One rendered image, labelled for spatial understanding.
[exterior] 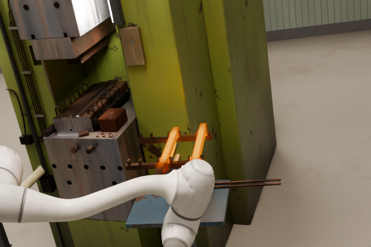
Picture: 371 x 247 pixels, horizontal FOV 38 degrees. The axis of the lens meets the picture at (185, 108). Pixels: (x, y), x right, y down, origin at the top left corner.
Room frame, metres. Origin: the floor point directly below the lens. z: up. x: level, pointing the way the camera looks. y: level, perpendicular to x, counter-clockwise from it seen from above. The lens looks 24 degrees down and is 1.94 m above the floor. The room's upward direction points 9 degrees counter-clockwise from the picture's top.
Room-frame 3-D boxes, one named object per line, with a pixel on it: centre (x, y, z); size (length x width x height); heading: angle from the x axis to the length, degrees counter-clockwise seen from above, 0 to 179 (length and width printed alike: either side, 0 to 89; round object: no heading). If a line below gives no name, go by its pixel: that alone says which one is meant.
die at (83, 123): (2.46, 0.44, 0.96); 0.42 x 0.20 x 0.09; 158
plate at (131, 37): (2.27, 0.18, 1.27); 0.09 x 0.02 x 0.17; 68
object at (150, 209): (1.92, 0.09, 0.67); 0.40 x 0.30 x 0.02; 77
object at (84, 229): (2.45, 0.39, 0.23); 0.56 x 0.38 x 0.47; 158
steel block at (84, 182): (2.45, 0.39, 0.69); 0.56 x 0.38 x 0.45; 158
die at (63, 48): (2.46, 0.44, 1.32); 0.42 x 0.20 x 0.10; 158
